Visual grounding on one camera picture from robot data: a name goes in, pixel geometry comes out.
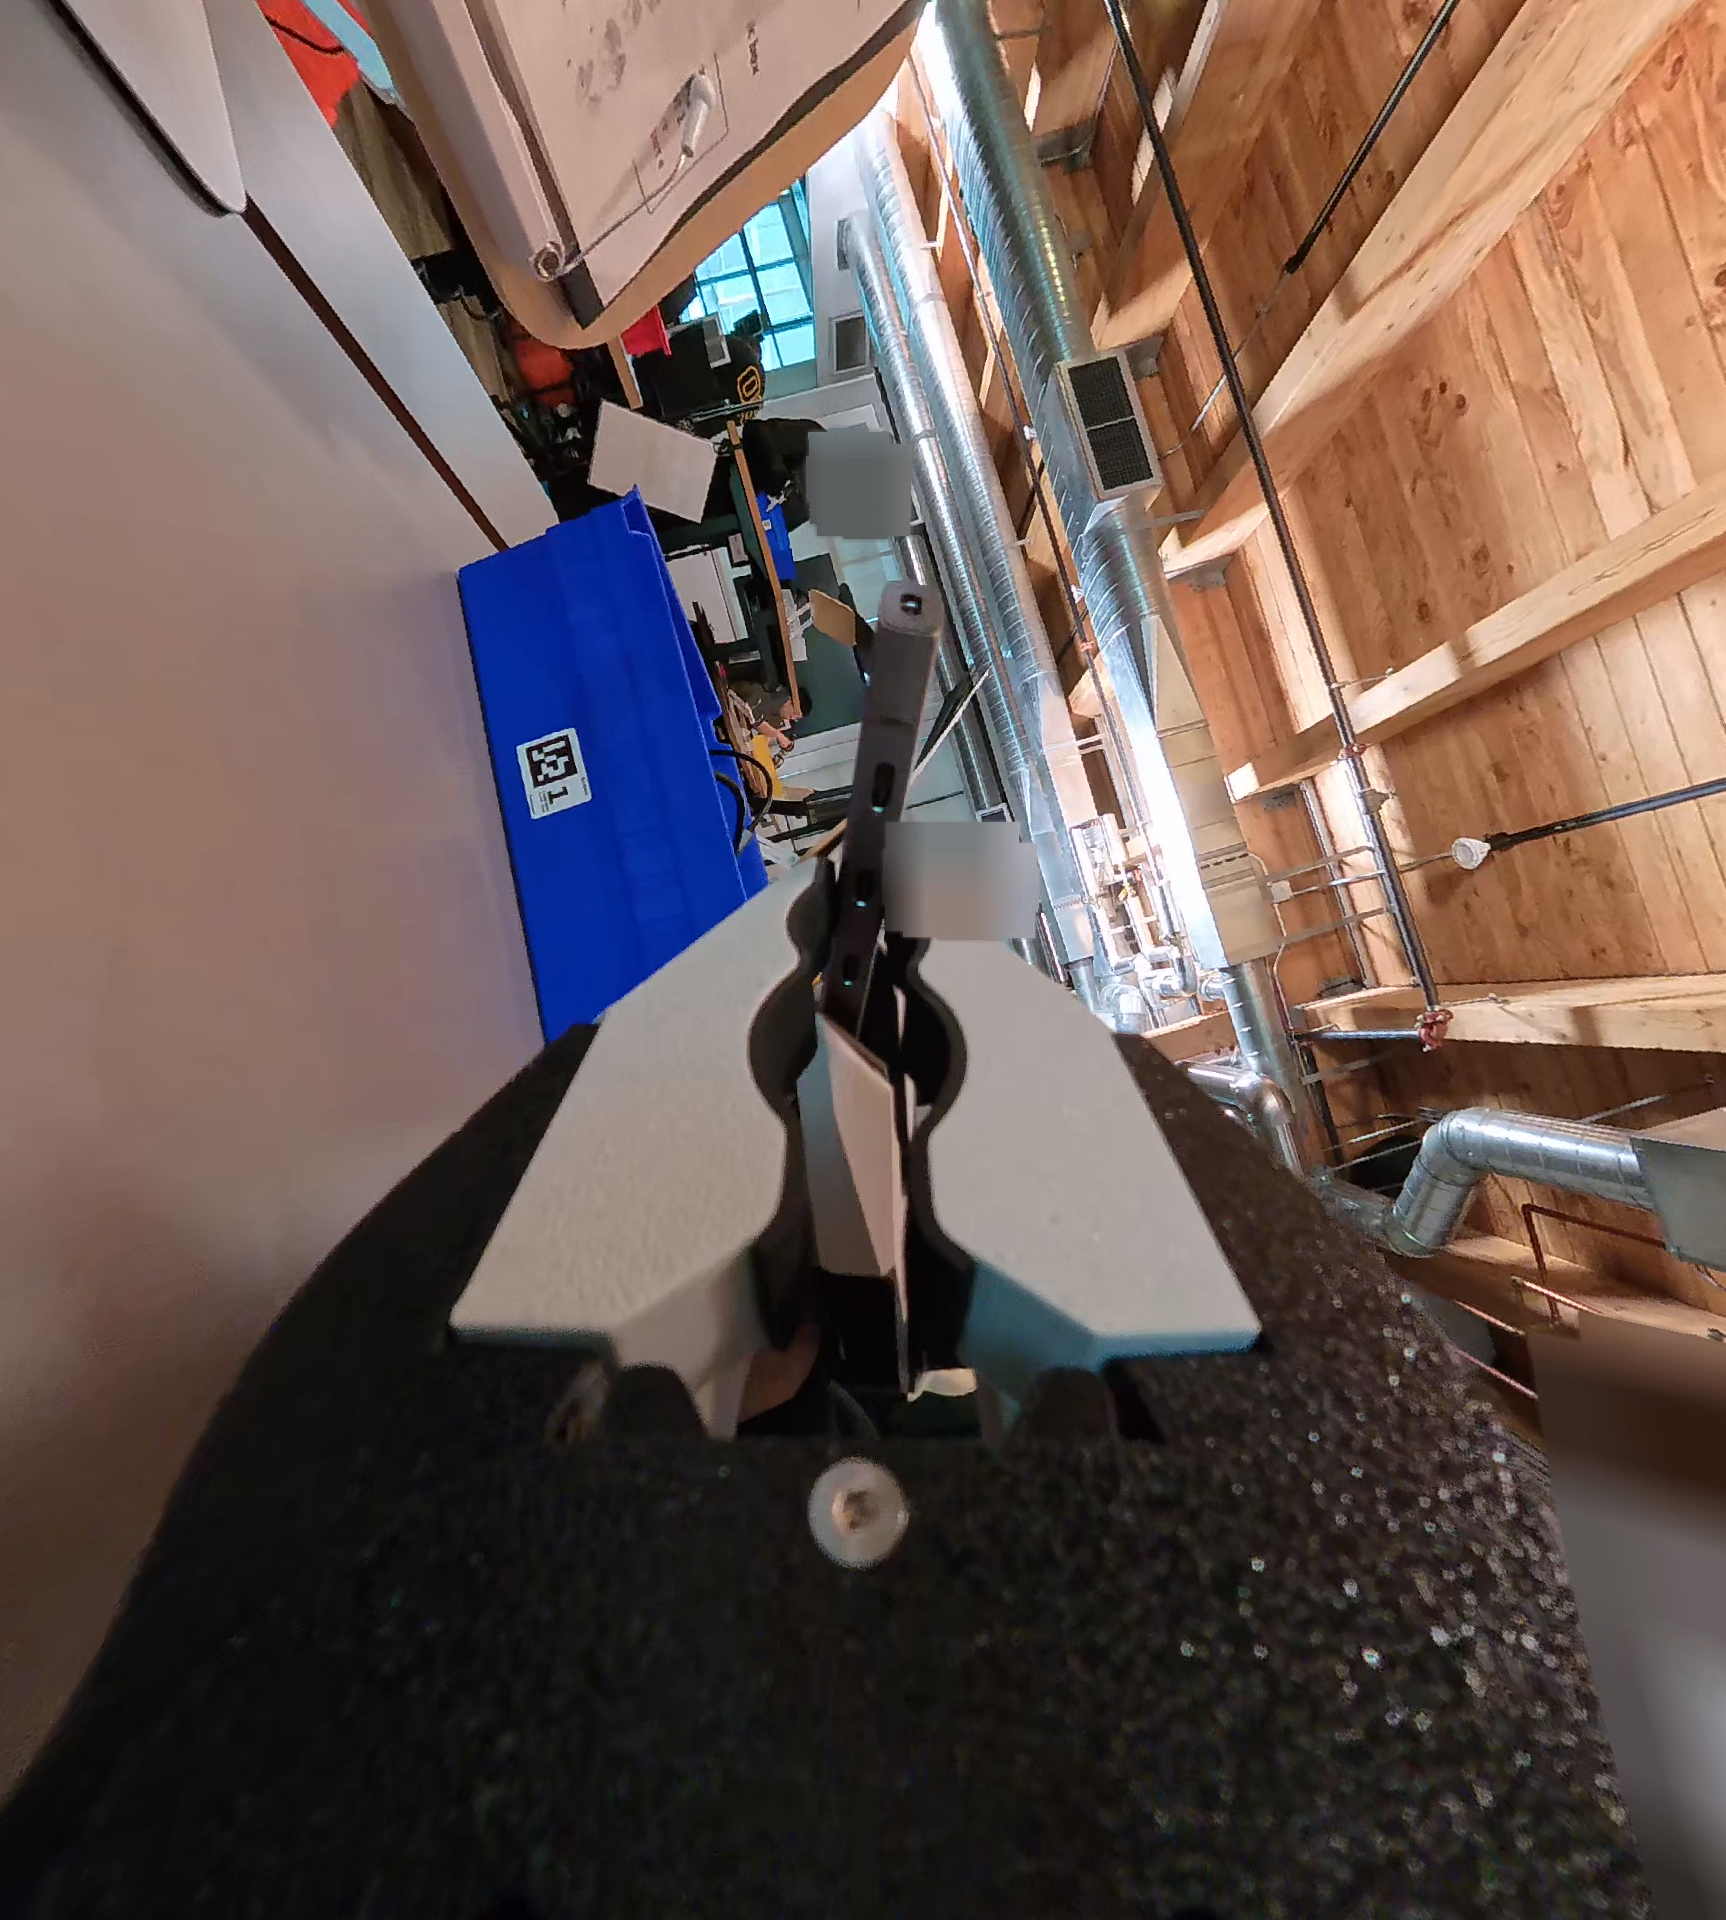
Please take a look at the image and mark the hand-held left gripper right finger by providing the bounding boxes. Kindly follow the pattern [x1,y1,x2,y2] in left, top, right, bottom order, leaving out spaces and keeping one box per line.
[892,936,1267,1427]

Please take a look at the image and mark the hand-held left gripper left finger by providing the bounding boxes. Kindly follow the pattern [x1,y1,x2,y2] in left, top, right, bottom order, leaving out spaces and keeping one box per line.
[449,865,837,1434]

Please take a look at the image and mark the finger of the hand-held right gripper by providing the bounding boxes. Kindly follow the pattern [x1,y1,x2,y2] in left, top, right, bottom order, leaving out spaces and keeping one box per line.
[801,1016,911,1277]

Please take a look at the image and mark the grey USB hub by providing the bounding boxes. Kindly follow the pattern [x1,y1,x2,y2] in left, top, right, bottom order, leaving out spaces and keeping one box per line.
[818,582,949,1038]

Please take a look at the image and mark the silver pipe elbow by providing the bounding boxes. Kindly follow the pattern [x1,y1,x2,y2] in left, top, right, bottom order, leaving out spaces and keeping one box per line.
[1192,1056,1661,1262]

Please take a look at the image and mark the grey panel stand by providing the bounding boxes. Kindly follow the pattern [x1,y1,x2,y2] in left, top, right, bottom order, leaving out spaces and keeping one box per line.
[590,401,718,519]

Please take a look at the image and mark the wooden document stand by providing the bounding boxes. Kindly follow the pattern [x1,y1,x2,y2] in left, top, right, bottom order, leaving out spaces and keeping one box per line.
[52,0,926,354]

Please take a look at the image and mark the white instruction sheet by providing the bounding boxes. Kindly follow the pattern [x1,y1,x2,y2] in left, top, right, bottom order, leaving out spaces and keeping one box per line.
[503,0,897,324]

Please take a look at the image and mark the silver ventilation duct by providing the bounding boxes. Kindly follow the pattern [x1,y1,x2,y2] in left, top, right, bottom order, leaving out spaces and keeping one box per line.
[833,0,1347,1171]

